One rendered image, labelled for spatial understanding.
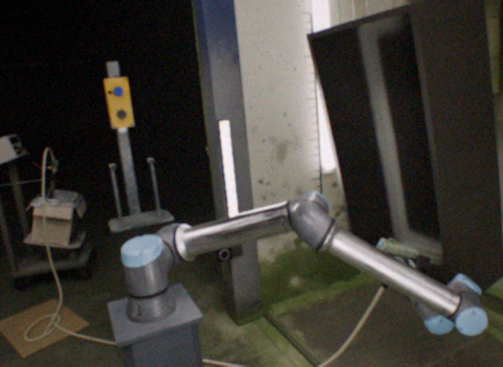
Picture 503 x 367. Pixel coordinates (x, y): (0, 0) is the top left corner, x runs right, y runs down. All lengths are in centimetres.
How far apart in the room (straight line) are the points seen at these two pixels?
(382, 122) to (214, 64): 94
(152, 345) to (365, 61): 156
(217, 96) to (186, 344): 128
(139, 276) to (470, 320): 106
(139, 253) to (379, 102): 137
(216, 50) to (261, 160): 66
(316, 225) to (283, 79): 130
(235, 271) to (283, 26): 146
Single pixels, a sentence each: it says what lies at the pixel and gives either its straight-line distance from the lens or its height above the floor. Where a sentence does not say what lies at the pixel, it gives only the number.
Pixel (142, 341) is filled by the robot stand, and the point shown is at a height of 61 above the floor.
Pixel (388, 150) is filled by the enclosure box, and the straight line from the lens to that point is 215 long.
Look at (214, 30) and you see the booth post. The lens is 220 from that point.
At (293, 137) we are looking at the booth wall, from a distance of 237.
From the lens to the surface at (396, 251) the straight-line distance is 166.
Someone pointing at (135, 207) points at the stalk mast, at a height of 83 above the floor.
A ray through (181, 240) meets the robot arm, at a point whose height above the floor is 88.
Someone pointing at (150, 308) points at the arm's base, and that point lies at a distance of 147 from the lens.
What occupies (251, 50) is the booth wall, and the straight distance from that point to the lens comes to 226.
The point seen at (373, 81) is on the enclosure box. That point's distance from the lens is 206.
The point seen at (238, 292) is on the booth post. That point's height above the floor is 24.
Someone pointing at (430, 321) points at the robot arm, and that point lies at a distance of 149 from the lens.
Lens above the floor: 139
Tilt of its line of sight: 13 degrees down
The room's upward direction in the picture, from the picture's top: 5 degrees counter-clockwise
